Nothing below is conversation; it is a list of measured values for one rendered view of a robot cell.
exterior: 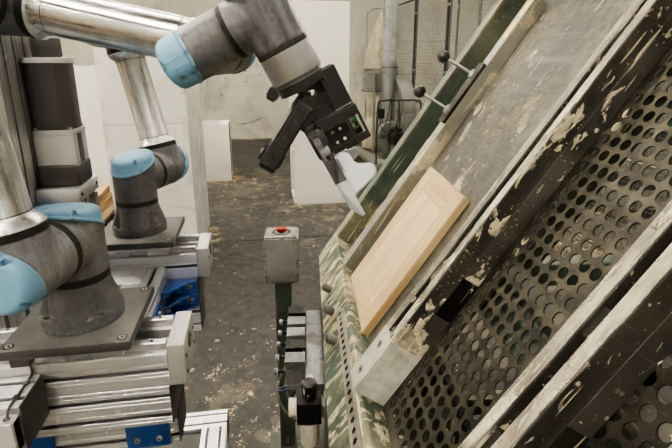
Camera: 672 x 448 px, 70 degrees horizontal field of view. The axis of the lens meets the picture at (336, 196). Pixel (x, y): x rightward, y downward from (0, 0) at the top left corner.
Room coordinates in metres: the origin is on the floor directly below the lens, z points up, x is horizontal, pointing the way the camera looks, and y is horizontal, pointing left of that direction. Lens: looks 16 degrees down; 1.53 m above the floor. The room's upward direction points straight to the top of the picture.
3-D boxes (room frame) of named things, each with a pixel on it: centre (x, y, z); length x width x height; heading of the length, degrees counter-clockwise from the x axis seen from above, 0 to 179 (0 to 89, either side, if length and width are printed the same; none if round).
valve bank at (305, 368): (1.17, 0.10, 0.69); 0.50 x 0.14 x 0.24; 3
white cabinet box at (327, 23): (5.25, 0.20, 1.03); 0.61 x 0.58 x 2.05; 9
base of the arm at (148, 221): (1.34, 0.58, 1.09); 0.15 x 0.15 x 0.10
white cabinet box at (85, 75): (5.21, 2.50, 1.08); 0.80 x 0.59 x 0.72; 9
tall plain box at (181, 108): (3.69, 1.37, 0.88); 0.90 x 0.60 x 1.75; 9
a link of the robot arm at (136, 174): (1.34, 0.58, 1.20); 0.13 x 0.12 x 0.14; 164
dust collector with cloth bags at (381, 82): (6.92, -0.72, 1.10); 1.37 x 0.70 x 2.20; 9
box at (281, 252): (1.61, 0.20, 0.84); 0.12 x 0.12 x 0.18; 3
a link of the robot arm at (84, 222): (0.84, 0.50, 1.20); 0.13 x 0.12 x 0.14; 176
